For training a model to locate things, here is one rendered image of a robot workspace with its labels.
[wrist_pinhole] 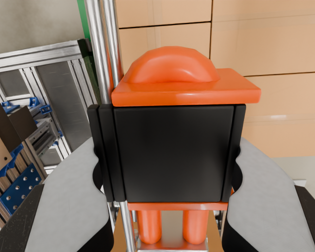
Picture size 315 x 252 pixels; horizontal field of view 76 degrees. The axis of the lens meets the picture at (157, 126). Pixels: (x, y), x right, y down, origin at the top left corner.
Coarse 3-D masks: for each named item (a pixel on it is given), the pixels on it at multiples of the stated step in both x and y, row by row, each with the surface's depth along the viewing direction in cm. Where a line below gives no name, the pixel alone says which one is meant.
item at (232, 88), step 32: (128, 96) 10; (160, 96) 10; (192, 96) 10; (224, 96) 10; (256, 96) 10; (128, 128) 11; (160, 128) 11; (192, 128) 11; (224, 128) 11; (128, 160) 12; (160, 160) 12; (192, 160) 12; (224, 160) 12; (128, 192) 13; (160, 192) 13; (192, 192) 13; (224, 192) 13
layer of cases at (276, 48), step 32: (128, 0) 68; (160, 0) 67; (192, 0) 67; (224, 0) 67; (256, 0) 67; (288, 0) 67; (128, 32) 72; (160, 32) 72; (192, 32) 72; (224, 32) 71; (256, 32) 71; (288, 32) 71; (128, 64) 77; (224, 64) 76; (256, 64) 76; (288, 64) 76; (288, 96) 82; (256, 128) 89; (288, 128) 88
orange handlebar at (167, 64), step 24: (168, 48) 11; (192, 48) 11; (144, 72) 11; (168, 72) 11; (192, 72) 11; (216, 72) 11; (144, 216) 16; (192, 216) 16; (144, 240) 18; (192, 240) 17
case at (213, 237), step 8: (120, 216) 84; (208, 216) 80; (120, 224) 81; (136, 224) 80; (208, 224) 77; (216, 224) 77; (120, 232) 78; (208, 232) 74; (216, 232) 74; (120, 240) 75; (136, 240) 74; (208, 240) 72; (216, 240) 71; (112, 248) 73; (120, 248) 72; (136, 248) 72; (208, 248) 69; (216, 248) 69
